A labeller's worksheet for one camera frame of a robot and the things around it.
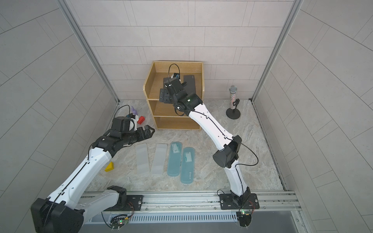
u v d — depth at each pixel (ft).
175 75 2.11
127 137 2.00
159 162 2.76
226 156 1.78
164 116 2.89
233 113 3.51
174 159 2.78
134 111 3.43
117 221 2.14
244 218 2.24
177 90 1.79
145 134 2.23
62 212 1.17
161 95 2.16
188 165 2.76
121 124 1.85
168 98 2.19
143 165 2.70
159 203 2.37
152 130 2.41
